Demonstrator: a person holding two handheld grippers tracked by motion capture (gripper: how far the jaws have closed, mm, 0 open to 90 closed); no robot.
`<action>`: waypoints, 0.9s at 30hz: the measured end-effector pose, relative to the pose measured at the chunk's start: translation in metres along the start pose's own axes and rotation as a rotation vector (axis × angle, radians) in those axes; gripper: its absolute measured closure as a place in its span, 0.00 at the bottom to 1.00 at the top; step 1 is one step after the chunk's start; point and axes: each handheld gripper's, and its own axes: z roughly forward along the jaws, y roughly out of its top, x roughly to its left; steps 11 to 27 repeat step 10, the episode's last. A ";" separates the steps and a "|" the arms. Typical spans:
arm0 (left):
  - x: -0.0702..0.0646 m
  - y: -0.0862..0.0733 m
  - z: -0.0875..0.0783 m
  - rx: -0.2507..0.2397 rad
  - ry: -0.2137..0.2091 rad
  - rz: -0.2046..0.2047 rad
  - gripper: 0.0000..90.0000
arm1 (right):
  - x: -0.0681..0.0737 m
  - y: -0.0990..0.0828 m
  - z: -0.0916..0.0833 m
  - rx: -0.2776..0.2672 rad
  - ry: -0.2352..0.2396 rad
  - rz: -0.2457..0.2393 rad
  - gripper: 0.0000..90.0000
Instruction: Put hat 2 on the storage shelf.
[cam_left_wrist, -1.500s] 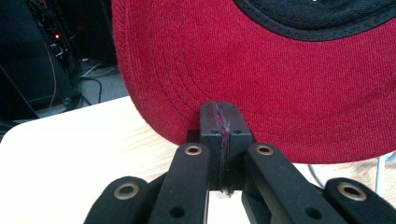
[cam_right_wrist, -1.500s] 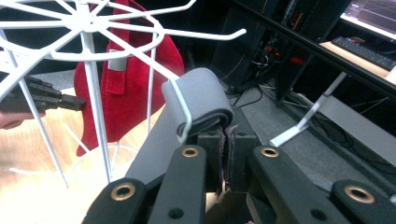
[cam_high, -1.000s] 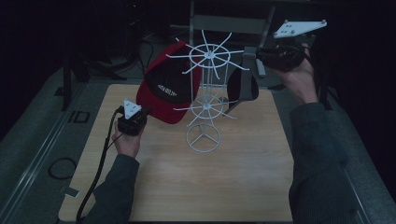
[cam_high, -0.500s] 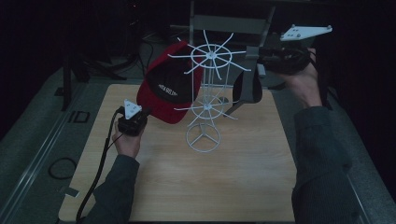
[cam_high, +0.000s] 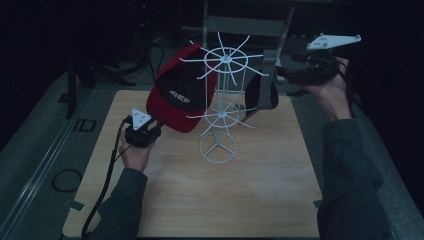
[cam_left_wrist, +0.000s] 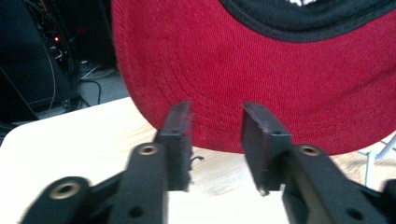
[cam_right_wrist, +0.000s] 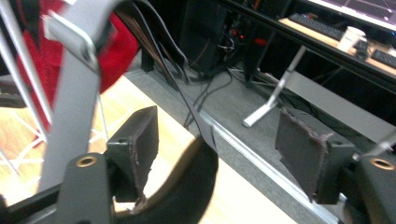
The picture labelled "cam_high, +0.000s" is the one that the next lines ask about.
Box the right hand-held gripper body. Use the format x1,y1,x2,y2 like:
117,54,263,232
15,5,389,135
289,32,362,86

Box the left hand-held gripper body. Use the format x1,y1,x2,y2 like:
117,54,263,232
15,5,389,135
123,107,163,149

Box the red and black baseball cap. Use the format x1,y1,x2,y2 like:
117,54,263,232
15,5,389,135
145,43,218,134

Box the grey visor cap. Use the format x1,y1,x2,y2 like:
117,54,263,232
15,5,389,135
240,49,280,123

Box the white wire display rack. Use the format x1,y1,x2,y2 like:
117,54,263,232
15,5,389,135
178,31,270,164

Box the person's left hand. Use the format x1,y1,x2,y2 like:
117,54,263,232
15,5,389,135
118,130,157,173

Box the person's right hand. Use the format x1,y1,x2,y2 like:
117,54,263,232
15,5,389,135
301,57,354,122

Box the right hand-held gripper black cable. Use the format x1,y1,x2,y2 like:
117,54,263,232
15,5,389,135
337,61,356,119

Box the hand-held gripper black cable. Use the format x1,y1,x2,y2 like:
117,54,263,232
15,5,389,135
80,115,133,240
337,61,356,119

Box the black background cables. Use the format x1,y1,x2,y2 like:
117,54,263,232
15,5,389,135
146,39,168,93

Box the white metal table frame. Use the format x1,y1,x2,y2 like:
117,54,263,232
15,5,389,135
198,0,296,84

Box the left hand-held gripper black cable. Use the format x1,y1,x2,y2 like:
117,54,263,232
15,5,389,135
80,115,133,240

